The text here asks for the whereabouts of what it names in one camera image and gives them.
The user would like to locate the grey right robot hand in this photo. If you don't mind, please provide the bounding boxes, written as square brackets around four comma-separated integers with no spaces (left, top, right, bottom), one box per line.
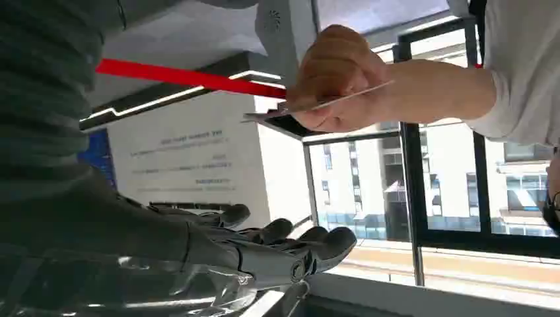
[0,168,357,317]

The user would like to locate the person's left hand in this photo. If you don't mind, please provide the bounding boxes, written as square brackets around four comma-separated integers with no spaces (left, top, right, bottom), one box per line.
[286,24,395,133]

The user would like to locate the white panel with text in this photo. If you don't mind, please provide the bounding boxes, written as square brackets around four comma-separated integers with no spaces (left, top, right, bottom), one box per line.
[107,92,272,229]

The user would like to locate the person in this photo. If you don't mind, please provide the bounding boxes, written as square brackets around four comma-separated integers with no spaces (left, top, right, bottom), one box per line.
[464,0,560,237]

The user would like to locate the blue wall sign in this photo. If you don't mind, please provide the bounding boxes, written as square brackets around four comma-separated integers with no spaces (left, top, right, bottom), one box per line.
[79,129,117,189]

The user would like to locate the black window frame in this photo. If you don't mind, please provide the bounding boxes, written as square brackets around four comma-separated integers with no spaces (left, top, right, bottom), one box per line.
[302,0,560,259]

